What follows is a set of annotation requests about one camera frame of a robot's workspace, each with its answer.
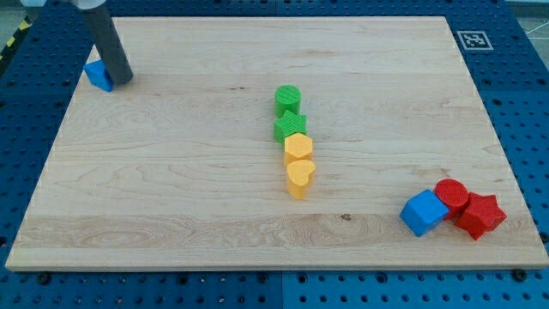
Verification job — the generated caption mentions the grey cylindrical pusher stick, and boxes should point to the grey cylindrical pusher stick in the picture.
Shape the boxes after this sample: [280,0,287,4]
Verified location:
[81,3,133,85]

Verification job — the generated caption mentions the light grey arm end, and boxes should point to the light grey arm end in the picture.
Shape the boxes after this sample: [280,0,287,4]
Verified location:
[66,0,106,9]

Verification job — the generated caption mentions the blue triangle block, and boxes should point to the blue triangle block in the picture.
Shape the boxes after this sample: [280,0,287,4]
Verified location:
[83,60,114,92]

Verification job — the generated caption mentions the wooden board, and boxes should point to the wooden board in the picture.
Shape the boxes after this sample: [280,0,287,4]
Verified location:
[6,16,548,271]

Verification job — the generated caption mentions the green cylinder block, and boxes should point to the green cylinder block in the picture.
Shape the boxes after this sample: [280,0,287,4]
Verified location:
[274,85,301,118]

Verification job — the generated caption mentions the green star block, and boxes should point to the green star block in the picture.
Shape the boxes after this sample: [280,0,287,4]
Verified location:
[273,110,307,142]

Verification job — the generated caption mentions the yellow hexagon block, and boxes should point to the yellow hexagon block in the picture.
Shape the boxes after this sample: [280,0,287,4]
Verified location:
[284,133,313,166]

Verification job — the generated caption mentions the yellow heart block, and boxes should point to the yellow heart block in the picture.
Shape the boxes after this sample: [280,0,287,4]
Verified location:
[287,160,316,200]

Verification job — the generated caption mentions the blue cube block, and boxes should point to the blue cube block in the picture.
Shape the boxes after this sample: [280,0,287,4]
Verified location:
[400,190,449,237]

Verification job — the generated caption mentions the white fiducial marker tag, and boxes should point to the white fiducial marker tag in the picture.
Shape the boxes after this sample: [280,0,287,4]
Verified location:
[456,30,493,51]

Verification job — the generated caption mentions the red cylinder block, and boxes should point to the red cylinder block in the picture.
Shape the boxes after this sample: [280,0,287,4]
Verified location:
[434,179,469,220]

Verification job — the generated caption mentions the red star block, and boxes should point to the red star block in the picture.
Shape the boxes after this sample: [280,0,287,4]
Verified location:
[455,192,507,240]

